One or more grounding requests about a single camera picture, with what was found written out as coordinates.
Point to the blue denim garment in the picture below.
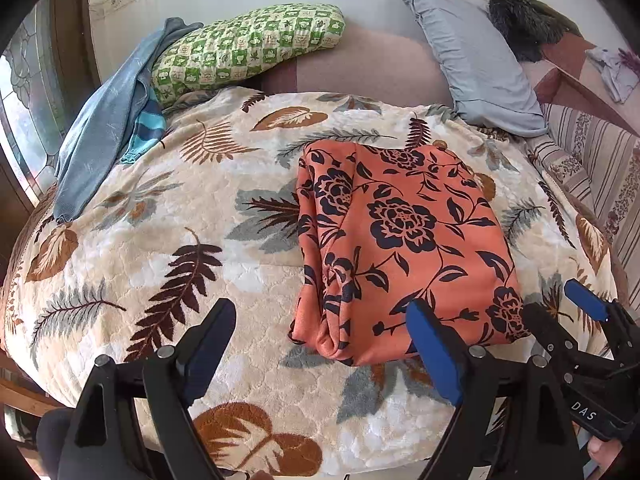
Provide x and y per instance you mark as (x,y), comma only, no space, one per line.
(101,131)

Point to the pink mauve bed sheet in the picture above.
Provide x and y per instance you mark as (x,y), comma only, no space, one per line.
(393,69)

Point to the brown wooden furniture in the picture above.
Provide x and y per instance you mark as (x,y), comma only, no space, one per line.
(20,392)

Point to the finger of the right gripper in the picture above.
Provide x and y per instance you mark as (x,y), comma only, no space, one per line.
(550,334)
(620,330)

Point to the crumpled grey purple cloth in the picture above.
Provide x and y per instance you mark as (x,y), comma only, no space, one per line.
(616,71)

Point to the teal striped cloth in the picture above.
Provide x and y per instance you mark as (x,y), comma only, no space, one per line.
(148,129)

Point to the person right hand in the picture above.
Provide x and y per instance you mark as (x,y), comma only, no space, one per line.
(603,453)

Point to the green checkered pillow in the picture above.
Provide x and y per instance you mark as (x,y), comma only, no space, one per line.
(240,48)

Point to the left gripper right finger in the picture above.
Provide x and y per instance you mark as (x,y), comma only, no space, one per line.
(509,415)

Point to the black furry garment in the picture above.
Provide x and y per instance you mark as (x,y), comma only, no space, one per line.
(527,25)

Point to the leaf pattern fleece blanket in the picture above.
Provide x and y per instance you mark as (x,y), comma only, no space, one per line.
(211,212)

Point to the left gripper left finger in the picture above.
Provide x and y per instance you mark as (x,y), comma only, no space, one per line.
(132,419)

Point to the light blue pillow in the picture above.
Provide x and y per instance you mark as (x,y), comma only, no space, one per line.
(486,82)

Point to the orange floral blouse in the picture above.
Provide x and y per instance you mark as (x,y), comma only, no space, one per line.
(381,228)

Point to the stained glass window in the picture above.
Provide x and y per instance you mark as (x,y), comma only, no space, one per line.
(33,115)

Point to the striped floral bedding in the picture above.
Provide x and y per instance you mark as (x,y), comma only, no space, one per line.
(597,163)

